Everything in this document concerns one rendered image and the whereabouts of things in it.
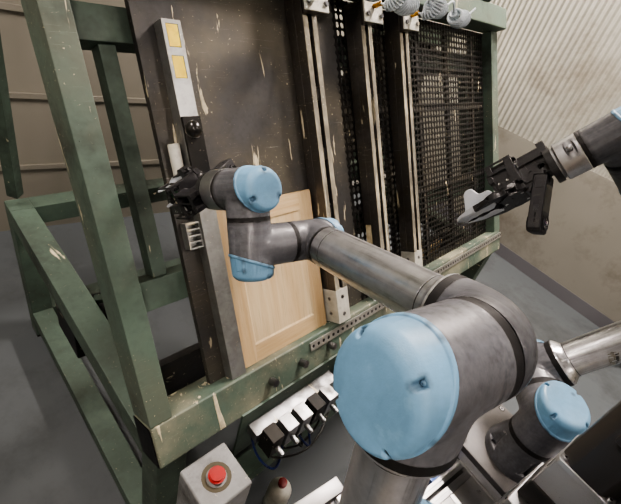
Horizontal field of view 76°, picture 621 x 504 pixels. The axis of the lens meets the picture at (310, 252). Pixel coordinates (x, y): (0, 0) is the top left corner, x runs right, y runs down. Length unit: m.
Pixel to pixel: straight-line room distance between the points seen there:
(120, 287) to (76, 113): 0.38
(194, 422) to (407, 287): 0.81
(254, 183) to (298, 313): 0.79
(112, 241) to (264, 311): 0.51
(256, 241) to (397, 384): 0.39
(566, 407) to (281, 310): 0.79
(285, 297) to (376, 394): 0.97
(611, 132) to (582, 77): 3.38
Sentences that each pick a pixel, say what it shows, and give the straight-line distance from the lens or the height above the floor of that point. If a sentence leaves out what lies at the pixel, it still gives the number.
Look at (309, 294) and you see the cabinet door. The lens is 1.38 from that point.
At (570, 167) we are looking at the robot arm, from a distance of 0.87.
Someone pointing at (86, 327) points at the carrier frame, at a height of 0.79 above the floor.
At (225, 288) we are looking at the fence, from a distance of 1.14.
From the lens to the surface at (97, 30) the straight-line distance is 1.13.
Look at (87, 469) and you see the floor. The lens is 2.13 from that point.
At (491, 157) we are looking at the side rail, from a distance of 2.56.
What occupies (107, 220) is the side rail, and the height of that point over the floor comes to 1.35.
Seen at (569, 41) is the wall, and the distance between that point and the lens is 4.33.
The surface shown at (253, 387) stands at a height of 0.86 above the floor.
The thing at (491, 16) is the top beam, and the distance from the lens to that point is 2.48.
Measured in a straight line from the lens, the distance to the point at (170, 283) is 1.14.
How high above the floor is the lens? 1.90
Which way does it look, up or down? 35 degrees down
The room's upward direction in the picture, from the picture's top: 17 degrees clockwise
